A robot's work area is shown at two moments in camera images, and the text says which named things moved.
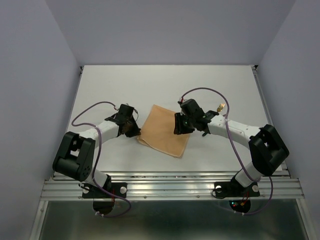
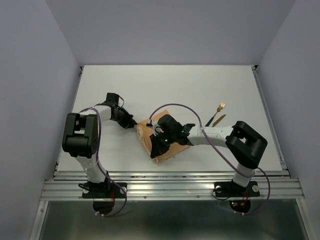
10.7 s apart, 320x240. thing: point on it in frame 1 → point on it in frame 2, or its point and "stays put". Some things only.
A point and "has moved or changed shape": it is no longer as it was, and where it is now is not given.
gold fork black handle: (219, 109) stays put
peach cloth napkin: (158, 133) has moved or changed shape
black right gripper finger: (182, 125) → (159, 146)
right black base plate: (234, 189) stays put
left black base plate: (90, 191) stays put
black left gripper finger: (132, 128) → (127, 120)
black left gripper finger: (126, 130) → (124, 119)
